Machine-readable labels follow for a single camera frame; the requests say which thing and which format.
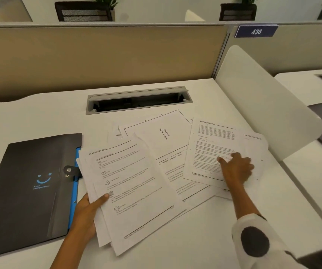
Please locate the densely printed text sheet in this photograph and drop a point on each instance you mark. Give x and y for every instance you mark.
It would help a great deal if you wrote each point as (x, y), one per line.
(205, 148)

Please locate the wide beige partition panel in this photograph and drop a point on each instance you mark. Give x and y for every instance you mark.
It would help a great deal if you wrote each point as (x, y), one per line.
(93, 58)

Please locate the printed sheet with ruled lines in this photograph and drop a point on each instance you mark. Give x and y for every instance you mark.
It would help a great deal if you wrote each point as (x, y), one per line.
(183, 184)

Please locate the person's right thumb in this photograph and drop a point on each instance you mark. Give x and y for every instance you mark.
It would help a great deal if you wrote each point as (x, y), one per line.
(223, 163)

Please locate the printed sheet with icons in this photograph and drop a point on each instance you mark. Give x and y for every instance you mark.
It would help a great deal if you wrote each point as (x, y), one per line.
(133, 193)

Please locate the narrow beige partition panel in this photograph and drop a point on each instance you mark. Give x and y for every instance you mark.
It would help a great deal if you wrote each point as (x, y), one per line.
(303, 50)

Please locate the person's left forearm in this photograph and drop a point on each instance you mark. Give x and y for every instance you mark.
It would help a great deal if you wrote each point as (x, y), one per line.
(68, 252)

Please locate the person's left thumb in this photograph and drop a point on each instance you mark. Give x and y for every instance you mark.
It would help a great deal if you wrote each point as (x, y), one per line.
(100, 200)

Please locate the blue number sign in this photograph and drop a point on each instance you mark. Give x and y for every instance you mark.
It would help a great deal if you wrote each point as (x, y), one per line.
(256, 31)

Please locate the white desk divider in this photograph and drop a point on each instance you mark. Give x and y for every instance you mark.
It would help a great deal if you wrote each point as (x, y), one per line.
(261, 100)

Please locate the person's right hand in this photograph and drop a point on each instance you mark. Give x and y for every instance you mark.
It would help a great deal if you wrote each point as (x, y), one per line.
(236, 172)

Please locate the blue plastic folder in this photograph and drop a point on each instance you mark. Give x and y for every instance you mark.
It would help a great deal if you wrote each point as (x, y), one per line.
(73, 198)

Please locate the black folder with smiley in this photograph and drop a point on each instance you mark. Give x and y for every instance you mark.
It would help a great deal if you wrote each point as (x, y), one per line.
(24, 190)

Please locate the title sheet with border frame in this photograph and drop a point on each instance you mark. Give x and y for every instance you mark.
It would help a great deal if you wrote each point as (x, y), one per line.
(161, 131)

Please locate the person's right forearm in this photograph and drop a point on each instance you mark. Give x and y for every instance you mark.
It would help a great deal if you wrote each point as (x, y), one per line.
(250, 229)

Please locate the white sheet with punched holes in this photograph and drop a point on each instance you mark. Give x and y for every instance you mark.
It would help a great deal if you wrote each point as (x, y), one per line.
(257, 154)

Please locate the person's left hand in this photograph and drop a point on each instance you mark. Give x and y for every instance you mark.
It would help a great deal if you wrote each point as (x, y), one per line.
(84, 218)

